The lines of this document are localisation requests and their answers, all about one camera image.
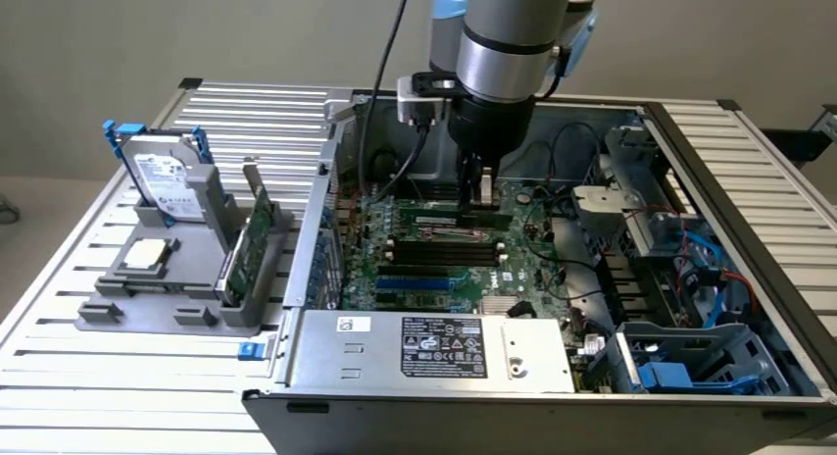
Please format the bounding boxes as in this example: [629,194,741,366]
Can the CPU socket with lever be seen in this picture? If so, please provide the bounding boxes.
[417,226,502,243]

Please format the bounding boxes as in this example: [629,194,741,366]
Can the black camera cable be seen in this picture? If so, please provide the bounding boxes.
[359,0,414,201]

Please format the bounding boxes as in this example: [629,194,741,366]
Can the grey CPU cooler shroud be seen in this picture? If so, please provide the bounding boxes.
[570,183,685,258]

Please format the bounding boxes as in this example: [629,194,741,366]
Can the black expansion slot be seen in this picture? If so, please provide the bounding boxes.
[377,264,462,278]

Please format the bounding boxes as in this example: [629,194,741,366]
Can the green RAM stick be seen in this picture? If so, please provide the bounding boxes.
[397,203,514,231]

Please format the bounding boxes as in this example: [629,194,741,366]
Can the green motherboard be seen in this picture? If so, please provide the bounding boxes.
[324,178,579,320]

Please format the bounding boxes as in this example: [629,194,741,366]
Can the black thin wire loop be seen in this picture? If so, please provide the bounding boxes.
[529,122,597,191]

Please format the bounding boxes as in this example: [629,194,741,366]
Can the red SATA wire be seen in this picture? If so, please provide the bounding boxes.
[715,273,763,319]

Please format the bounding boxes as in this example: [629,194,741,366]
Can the green graphics card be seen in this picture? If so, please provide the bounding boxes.
[220,156,277,310]

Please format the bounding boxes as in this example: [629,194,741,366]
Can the silver power supply unit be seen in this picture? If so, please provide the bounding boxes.
[276,309,578,396]

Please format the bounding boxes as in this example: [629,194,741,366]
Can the silver CPU chip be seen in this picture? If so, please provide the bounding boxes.
[122,238,178,269]

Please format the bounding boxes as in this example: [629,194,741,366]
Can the blue expansion slot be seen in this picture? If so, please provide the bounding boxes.
[374,275,453,290]

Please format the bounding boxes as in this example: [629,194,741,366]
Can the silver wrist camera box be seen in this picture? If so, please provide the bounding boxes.
[394,71,461,128]

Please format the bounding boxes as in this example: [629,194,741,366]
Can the silver chipset heatsink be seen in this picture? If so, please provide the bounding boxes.
[478,296,517,316]

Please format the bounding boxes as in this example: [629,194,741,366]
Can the grey disk bay cage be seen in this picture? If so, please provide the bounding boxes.
[611,321,798,396]

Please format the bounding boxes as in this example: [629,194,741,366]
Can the grey parts rack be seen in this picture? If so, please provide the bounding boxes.
[73,163,304,336]

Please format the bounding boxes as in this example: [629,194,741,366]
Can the blue disk bracket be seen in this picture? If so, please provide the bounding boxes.
[102,122,212,227]

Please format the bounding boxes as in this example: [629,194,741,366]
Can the open black PC case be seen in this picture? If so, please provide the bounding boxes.
[240,88,837,455]

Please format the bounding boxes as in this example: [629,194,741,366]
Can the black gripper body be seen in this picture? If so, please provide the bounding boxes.
[446,95,534,163]

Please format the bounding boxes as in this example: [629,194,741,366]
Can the blue SATA wire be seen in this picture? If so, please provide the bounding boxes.
[678,228,753,329]

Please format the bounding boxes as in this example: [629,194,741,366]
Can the black RAM slots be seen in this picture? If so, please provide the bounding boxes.
[387,236,509,269]

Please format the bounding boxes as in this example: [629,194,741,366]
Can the silver hard disk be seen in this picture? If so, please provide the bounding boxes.
[126,132,208,225]

